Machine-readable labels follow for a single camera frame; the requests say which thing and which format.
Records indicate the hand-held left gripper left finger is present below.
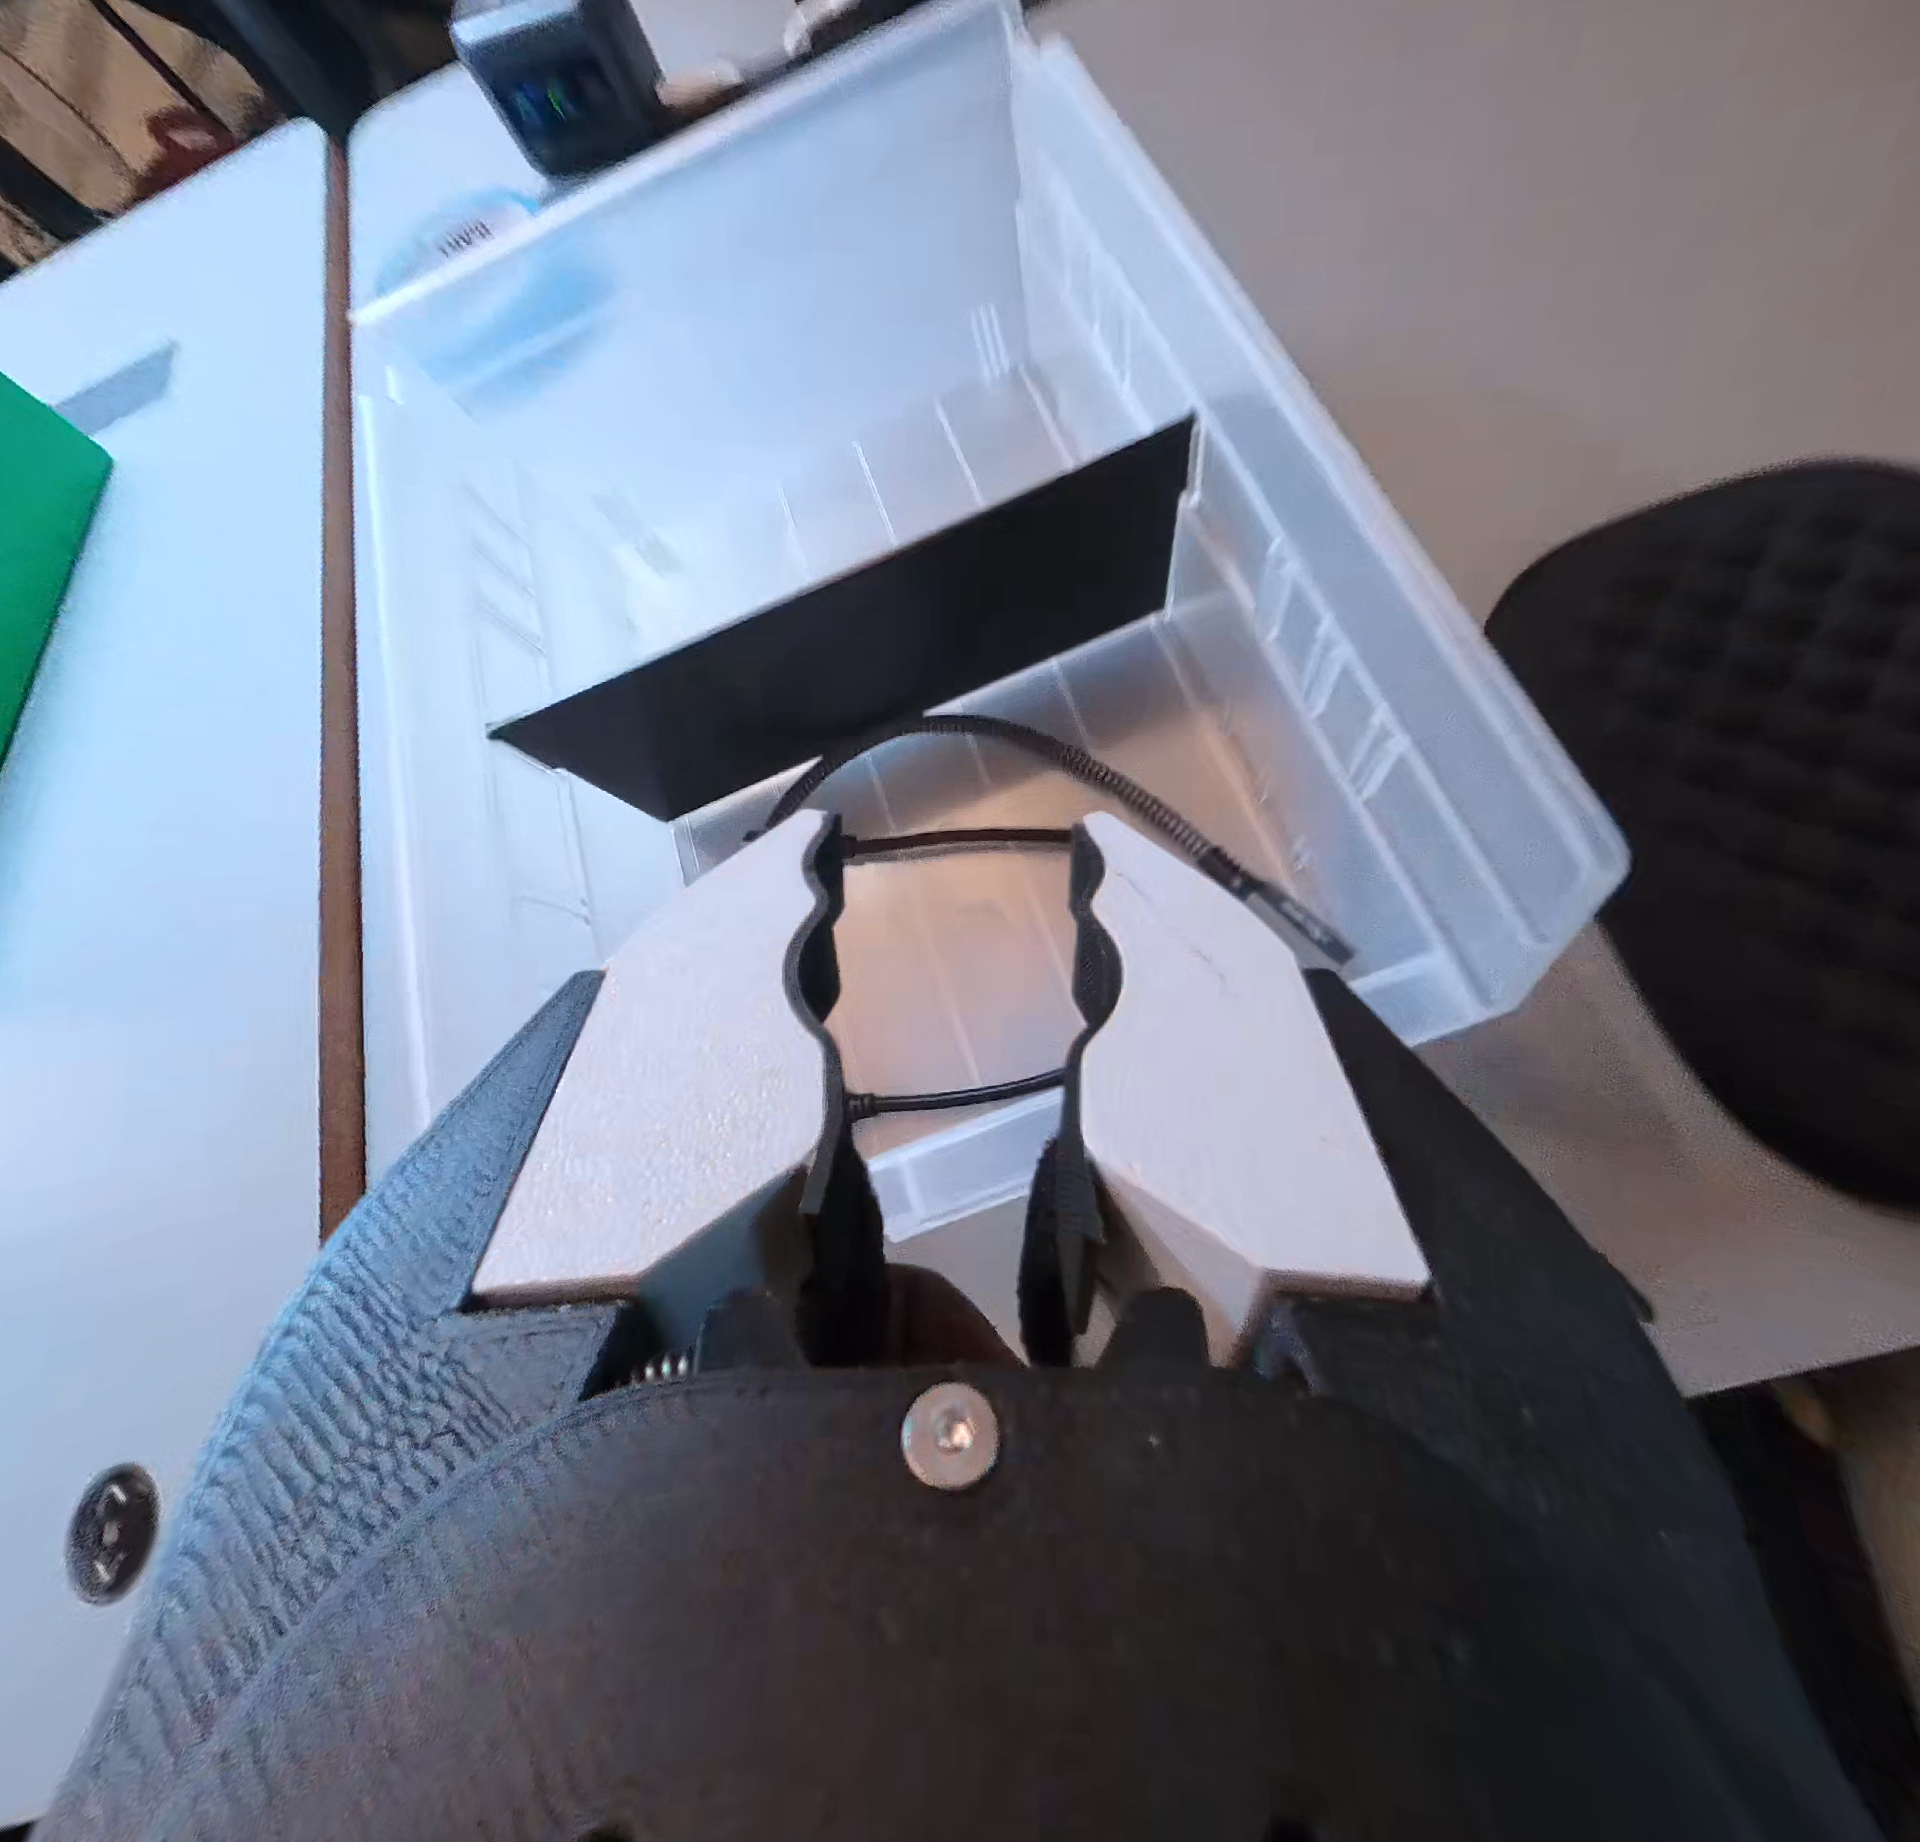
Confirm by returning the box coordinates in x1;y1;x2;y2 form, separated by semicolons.
470;812;855;1307

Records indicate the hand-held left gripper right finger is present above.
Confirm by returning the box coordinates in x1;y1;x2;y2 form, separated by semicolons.
1067;812;1439;1355

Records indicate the black braided usb cable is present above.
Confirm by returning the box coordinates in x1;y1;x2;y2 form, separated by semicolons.
741;714;1357;974

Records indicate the clear plastic bin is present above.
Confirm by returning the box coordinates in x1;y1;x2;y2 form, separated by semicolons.
348;0;1636;1245

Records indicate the black bin divider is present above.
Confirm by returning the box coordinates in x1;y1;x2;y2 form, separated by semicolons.
487;410;1206;825

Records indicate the black quilted pouch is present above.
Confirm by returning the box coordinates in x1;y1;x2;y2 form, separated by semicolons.
1486;459;1920;1214

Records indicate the green flat board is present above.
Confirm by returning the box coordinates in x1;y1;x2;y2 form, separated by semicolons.
0;369;119;764

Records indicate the round metal cable grommet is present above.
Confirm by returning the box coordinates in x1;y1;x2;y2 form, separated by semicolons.
65;1465;164;1606

